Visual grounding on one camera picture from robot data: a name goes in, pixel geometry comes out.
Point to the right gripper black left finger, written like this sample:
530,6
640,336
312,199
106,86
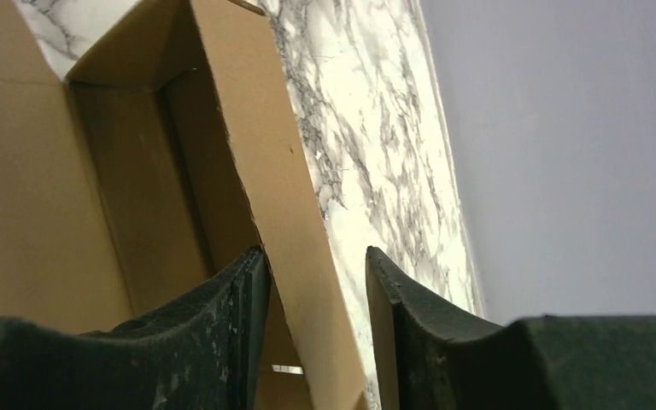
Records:
201,350

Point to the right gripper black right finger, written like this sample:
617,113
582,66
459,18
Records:
431,354

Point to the brown cardboard box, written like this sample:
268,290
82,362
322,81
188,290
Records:
167,151

